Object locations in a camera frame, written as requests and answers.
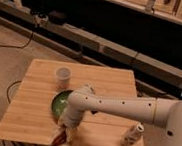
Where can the red pepper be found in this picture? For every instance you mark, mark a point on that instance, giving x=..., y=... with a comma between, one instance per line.
x=61, y=139

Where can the wooden table top board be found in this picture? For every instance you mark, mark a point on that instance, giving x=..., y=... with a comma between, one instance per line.
x=28, y=117

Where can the green bowl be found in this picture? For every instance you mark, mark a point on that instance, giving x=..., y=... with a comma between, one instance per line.
x=59, y=103

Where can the translucent plastic cup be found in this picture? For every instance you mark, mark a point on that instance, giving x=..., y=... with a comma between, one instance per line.
x=63, y=76

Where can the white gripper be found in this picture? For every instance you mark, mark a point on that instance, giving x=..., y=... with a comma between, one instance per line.
x=69, y=120

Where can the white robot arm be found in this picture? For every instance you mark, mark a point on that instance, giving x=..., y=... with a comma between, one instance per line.
x=161, y=112

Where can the white plastic bottle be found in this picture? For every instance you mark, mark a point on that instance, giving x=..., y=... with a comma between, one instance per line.
x=132, y=135

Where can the black power adapter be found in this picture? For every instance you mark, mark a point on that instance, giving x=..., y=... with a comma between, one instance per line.
x=57, y=18

